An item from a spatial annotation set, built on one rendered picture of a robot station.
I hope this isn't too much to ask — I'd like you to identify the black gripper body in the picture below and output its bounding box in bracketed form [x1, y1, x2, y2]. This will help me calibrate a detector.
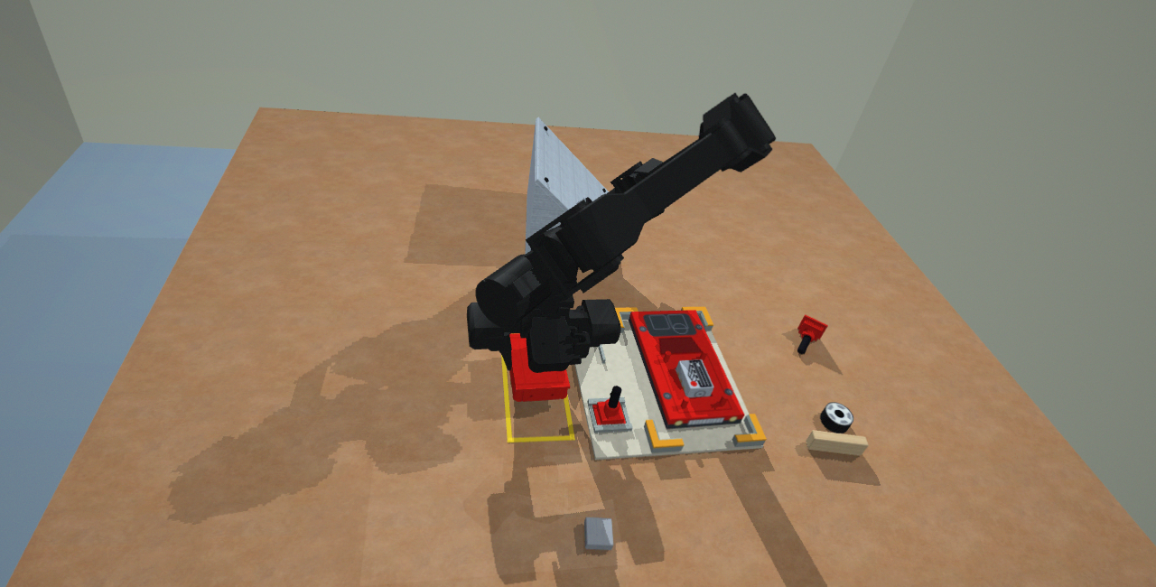
[467, 294, 621, 349]

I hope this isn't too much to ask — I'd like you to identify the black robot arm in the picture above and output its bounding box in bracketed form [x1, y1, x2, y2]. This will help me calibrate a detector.
[475, 92, 776, 373]

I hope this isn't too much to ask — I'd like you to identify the yellow rectangular outline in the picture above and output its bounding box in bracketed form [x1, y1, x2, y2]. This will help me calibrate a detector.
[501, 356, 575, 443]

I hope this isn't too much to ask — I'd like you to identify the black toy tyre with white hub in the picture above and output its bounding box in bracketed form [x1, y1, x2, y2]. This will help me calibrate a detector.
[820, 402, 853, 433]

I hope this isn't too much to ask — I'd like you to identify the tan wooden block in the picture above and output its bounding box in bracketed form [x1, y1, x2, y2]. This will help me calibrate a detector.
[806, 430, 869, 455]

